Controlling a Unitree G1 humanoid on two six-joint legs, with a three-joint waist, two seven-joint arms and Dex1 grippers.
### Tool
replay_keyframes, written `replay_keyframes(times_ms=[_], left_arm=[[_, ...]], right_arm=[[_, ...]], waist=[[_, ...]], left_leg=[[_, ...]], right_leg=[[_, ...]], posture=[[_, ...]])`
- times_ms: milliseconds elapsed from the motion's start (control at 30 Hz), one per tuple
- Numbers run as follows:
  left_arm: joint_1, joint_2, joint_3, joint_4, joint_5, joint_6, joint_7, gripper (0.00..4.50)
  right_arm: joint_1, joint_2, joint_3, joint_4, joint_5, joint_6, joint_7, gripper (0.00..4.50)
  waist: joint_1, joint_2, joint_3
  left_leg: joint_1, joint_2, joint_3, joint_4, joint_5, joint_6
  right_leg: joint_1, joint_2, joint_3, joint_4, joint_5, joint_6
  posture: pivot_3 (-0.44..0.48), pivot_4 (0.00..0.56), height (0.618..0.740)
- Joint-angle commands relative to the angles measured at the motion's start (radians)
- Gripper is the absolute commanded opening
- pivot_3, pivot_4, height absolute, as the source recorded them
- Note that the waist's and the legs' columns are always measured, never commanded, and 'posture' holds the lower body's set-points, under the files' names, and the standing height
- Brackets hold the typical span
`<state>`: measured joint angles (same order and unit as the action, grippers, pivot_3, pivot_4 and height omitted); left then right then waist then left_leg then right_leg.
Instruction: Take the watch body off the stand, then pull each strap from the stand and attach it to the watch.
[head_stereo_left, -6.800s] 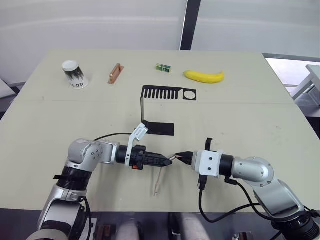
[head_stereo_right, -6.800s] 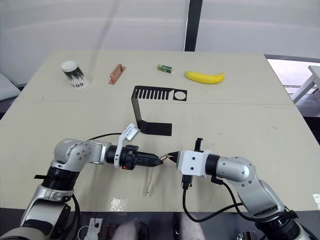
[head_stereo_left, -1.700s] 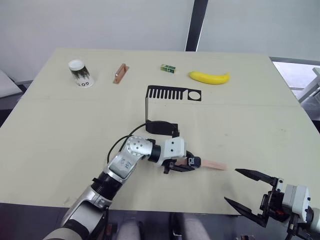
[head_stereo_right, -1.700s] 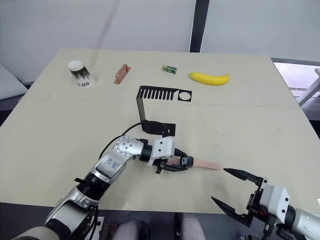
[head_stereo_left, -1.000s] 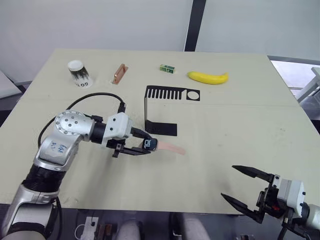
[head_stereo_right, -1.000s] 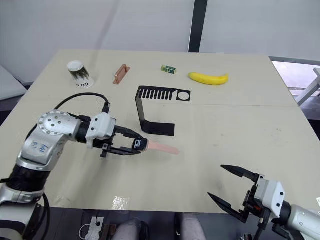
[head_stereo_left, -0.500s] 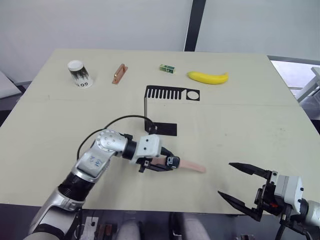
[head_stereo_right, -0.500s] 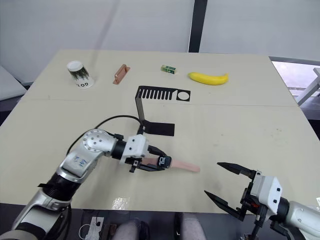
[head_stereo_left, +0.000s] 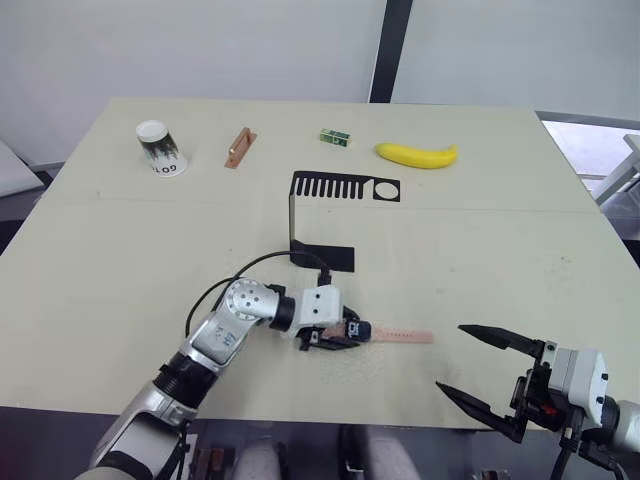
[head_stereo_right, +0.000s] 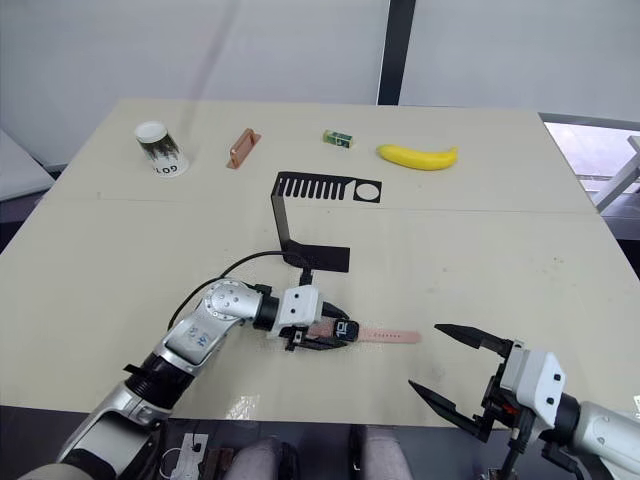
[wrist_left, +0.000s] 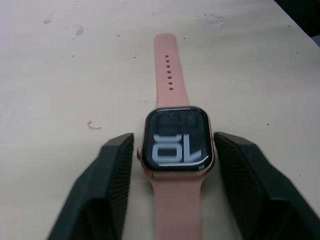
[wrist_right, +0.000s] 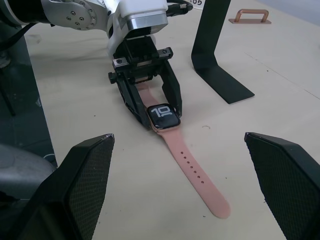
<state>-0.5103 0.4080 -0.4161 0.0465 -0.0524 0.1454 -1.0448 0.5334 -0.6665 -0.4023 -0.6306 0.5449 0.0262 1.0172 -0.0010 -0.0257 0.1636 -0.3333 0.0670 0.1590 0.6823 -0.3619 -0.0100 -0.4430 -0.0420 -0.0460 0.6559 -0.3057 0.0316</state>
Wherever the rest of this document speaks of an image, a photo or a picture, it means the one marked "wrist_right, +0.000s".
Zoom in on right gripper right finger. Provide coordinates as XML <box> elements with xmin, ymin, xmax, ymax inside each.
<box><xmin>243</xmin><ymin>131</ymin><xmax>320</xmax><ymax>240</ymax></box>

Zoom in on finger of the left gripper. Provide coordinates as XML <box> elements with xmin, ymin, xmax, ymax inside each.
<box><xmin>159</xmin><ymin>62</ymin><xmax>183</xmax><ymax>118</ymax></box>
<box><xmin>116</xmin><ymin>74</ymin><xmax>152</xmax><ymax>129</ymax></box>

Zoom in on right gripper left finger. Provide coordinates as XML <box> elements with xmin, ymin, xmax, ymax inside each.
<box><xmin>14</xmin><ymin>133</ymin><xmax>116</xmax><ymax>240</ymax></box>

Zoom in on short pink watch strap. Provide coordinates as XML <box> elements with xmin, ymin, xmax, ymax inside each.
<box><xmin>136</xmin><ymin>81</ymin><xmax>162</xmax><ymax>107</ymax></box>

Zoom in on rose gold watch body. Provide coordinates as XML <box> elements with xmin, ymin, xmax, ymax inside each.
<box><xmin>146</xmin><ymin>102</ymin><xmax>182</xmax><ymax>131</ymax></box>

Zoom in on pink watch strap with holes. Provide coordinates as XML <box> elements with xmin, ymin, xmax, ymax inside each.
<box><xmin>159</xmin><ymin>124</ymin><xmax>231</xmax><ymax>220</ymax></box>

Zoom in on black metal watch stand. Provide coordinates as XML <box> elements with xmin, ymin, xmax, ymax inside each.
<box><xmin>190</xmin><ymin>0</ymin><xmax>256</xmax><ymax>105</ymax></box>

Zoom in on grey robot torso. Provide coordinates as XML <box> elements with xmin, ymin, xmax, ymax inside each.
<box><xmin>0</xmin><ymin>143</ymin><xmax>60</xmax><ymax>240</ymax></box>

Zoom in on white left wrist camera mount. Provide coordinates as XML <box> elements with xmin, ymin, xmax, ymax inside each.
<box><xmin>106</xmin><ymin>0</ymin><xmax>169</xmax><ymax>59</ymax></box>

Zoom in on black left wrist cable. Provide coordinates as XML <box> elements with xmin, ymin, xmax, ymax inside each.
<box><xmin>165</xmin><ymin>1</ymin><xmax>192</xmax><ymax>18</ymax></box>

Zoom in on copper coloured handle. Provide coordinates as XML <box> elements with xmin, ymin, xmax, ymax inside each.
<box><xmin>228</xmin><ymin>8</ymin><xmax>272</xmax><ymax>25</ymax></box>

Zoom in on black left upper arm cable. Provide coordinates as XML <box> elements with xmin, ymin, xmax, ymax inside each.
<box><xmin>9</xmin><ymin>23</ymin><xmax>35</xmax><ymax>55</ymax></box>

